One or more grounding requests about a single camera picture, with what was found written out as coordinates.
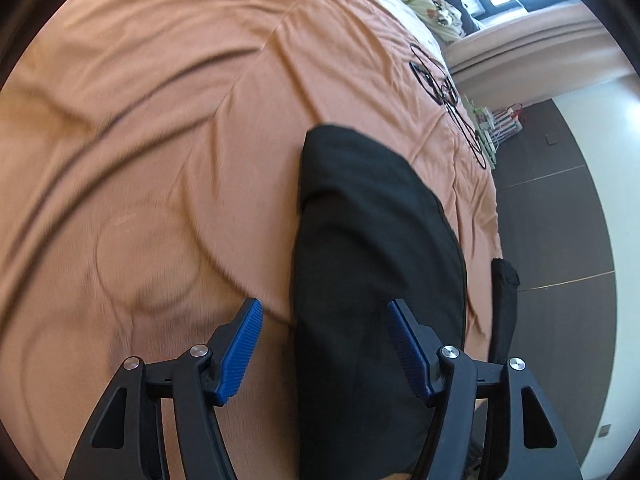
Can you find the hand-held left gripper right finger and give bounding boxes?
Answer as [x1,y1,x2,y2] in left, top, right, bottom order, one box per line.
[386,298,583,480]

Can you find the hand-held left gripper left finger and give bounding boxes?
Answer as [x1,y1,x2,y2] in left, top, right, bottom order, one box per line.
[65,297,264,480]

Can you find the black pants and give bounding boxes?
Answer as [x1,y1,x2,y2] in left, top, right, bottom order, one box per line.
[290,123,468,480]

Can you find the folded black garment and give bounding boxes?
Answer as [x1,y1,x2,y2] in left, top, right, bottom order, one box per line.
[487,257,521,366]

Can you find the orange blanket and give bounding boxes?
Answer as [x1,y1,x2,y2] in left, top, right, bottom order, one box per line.
[0,0,503,480]

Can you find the pale green nightstand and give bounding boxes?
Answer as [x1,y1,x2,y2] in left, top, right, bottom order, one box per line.
[462,94,501,171]

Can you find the black framed phone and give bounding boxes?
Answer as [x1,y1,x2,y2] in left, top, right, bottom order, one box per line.
[409,61,437,99]

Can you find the pink curtain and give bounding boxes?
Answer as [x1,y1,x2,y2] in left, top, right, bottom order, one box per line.
[445,2,626,106]

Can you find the bear printed cushion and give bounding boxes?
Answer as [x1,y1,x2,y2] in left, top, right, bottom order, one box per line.
[367,0,468,43]

